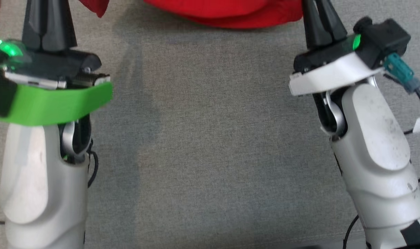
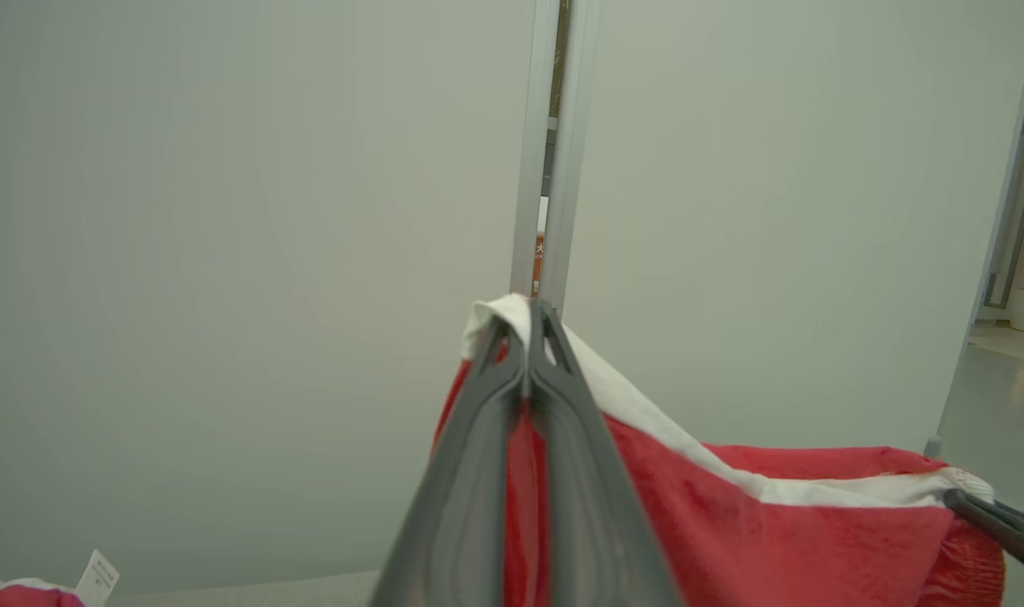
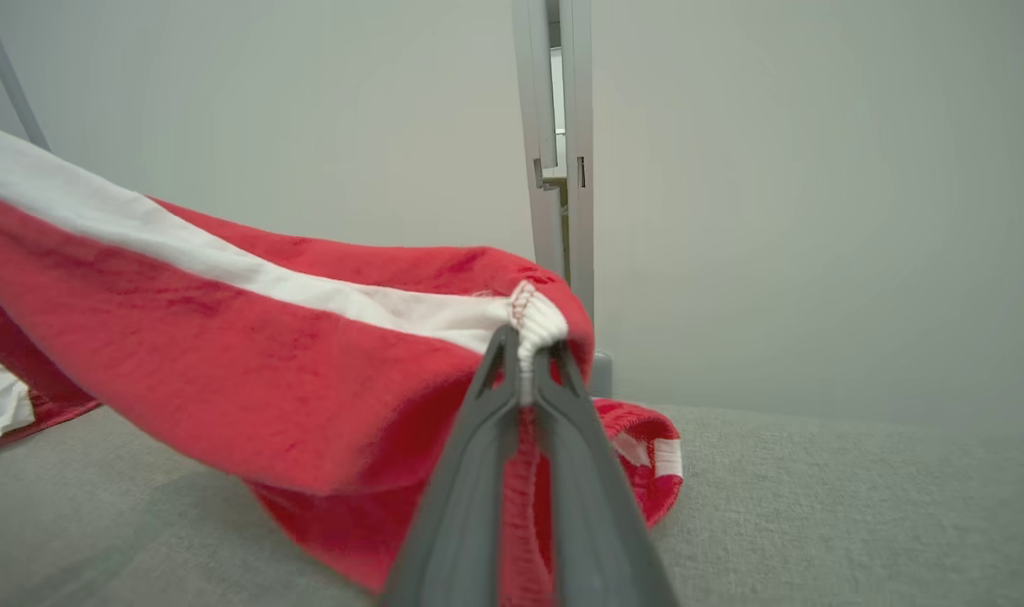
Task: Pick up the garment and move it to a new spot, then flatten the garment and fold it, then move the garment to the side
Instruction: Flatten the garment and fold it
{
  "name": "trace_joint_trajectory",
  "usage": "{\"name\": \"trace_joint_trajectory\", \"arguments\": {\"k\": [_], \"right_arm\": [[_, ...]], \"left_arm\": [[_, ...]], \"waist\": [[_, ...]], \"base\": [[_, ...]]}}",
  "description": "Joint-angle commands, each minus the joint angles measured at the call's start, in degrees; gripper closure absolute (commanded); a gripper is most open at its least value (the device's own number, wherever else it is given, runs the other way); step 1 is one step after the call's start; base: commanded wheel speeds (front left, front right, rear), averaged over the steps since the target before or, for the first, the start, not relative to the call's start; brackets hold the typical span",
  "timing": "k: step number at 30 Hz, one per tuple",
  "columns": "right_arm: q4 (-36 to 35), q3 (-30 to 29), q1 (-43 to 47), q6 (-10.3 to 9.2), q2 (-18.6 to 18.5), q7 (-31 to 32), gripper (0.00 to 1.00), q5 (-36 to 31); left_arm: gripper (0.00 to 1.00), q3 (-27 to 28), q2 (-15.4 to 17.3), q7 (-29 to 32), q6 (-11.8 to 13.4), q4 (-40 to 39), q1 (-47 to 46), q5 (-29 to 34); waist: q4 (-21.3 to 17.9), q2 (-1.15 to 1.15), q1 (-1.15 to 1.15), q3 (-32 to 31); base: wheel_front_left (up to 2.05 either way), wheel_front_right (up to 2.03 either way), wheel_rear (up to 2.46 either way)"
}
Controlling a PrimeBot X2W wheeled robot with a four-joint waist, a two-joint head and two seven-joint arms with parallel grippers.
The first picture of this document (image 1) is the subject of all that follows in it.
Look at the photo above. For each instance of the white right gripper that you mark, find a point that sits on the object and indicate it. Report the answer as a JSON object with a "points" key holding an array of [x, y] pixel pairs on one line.
{"points": [[327, 74]]}

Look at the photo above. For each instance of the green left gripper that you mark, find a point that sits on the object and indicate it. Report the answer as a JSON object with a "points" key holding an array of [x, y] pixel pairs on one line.
{"points": [[57, 102]]}

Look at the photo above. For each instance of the red white-sleeved t-shirt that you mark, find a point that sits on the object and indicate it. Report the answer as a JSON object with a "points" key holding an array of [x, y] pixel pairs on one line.
{"points": [[223, 10]]}

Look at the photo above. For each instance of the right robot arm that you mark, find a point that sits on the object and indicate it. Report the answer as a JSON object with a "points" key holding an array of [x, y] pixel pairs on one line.
{"points": [[375, 145]]}

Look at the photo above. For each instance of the grey fabric sofa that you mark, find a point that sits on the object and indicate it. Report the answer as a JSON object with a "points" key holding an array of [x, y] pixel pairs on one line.
{"points": [[213, 138]]}

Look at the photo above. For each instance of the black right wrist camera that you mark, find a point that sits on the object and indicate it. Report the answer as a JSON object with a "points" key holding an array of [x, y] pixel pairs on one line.
{"points": [[382, 38]]}

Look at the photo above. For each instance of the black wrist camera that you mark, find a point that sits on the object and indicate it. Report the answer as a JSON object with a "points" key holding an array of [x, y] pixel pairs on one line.
{"points": [[0, 97], [382, 38]]}

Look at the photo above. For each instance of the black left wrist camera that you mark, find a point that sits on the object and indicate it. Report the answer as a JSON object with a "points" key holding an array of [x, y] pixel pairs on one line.
{"points": [[0, 97]]}

